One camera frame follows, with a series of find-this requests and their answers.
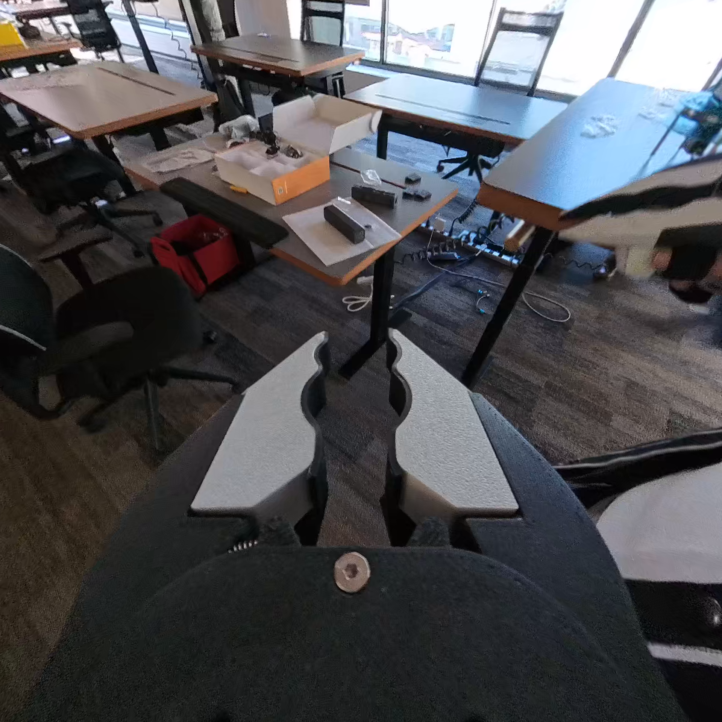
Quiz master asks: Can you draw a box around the white and orange cardboard box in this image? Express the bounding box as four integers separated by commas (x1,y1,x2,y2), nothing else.
214,94,384,206

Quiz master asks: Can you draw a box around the black office chair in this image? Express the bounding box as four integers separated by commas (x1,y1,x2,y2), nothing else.
0,243,240,452
300,0,346,47
436,141,505,182
0,107,164,252
67,0,123,62

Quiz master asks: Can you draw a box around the silver foil bag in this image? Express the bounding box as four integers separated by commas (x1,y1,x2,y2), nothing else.
140,148,215,173

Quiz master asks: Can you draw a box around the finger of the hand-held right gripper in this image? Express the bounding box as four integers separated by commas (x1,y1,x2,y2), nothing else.
560,159,722,221
557,196,722,252

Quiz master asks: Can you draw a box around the crumpled grey plastic bag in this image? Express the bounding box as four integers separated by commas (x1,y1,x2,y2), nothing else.
218,115,261,143

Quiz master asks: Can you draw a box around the black mesh-back chair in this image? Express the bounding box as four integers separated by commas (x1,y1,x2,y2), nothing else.
475,7,565,97

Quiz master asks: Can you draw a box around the long black wrist rest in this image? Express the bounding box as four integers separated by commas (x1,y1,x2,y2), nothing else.
161,177,290,249

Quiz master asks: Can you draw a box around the black coiled cable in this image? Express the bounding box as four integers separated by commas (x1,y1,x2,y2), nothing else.
402,199,481,266

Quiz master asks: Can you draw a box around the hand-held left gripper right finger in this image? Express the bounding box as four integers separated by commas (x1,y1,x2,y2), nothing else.
382,329,520,546

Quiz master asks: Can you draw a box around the white foam tray insert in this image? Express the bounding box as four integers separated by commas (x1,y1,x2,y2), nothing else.
217,140,318,187

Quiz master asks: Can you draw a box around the black rectangular block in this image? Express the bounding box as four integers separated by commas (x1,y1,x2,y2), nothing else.
323,203,369,245
351,184,399,209

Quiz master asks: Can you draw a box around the white paper sheet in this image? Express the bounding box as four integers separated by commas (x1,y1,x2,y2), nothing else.
282,197,403,267

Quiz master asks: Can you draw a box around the white power strip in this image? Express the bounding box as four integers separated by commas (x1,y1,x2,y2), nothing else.
420,217,521,267

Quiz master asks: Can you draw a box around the red storage bag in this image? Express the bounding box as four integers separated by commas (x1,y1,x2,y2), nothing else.
149,214,241,298

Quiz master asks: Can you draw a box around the white cable loop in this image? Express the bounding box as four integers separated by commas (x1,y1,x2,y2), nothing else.
520,289,572,324
342,276,377,313

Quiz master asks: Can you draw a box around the person's right hand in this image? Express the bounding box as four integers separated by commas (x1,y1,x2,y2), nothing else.
650,250,715,305

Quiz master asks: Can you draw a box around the person's striped black shirt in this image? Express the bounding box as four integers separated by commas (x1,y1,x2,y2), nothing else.
555,429,722,722

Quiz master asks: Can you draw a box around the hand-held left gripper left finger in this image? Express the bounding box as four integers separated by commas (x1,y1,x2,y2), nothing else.
191,332,330,545

